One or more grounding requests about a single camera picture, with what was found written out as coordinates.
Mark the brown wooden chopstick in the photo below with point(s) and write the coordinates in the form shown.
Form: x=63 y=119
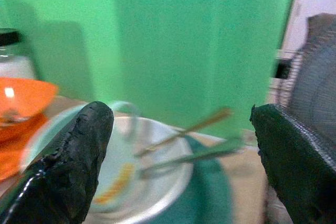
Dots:
x=183 y=132

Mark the glass jar with black lid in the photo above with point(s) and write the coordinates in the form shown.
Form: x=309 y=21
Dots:
x=13 y=58

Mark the silver metal pan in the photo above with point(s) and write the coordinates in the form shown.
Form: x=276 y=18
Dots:
x=157 y=208

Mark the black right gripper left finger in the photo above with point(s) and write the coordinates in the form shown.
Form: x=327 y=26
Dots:
x=68 y=161

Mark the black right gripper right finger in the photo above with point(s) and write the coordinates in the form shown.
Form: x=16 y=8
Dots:
x=291 y=161

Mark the orange plate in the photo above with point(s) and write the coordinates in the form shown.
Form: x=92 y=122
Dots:
x=13 y=150

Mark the green chopstick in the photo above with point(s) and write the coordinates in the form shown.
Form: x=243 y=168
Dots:
x=191 y=155

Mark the orange plastic bowl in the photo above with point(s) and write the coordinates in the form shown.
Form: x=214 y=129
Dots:
x=23 y=98

